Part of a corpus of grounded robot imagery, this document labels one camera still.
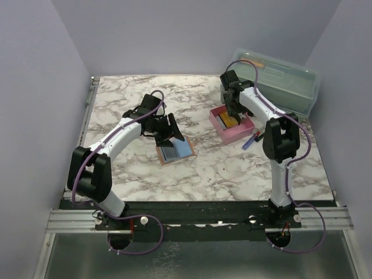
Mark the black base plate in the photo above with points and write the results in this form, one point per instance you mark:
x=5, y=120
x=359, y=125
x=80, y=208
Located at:
x=157, y=222

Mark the tan leather card holder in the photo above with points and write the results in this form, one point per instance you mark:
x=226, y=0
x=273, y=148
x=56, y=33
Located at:
x=179, y=150

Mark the red blue screwdriver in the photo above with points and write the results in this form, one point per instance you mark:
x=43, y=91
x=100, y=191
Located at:
x=255, y=138

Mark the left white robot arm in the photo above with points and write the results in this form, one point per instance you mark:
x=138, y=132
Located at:
x=90, y=172

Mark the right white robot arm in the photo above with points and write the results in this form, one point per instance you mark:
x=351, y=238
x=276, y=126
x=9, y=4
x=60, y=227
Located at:
x=280, y=141

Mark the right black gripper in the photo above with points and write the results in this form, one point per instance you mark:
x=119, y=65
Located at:
x=232, y=111

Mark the aluminium mounting rail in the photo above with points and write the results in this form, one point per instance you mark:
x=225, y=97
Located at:
x=307, y=219

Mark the green plastic toolbox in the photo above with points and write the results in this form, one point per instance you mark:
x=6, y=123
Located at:
x=290, y=87

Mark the pink card box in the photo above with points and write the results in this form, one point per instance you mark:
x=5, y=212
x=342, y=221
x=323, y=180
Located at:
x=232, y=134

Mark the black gold credit card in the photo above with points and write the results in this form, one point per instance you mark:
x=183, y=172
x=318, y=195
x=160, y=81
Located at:
x=169, y=154

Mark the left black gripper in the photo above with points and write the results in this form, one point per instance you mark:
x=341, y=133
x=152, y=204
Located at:
x=163, y=140

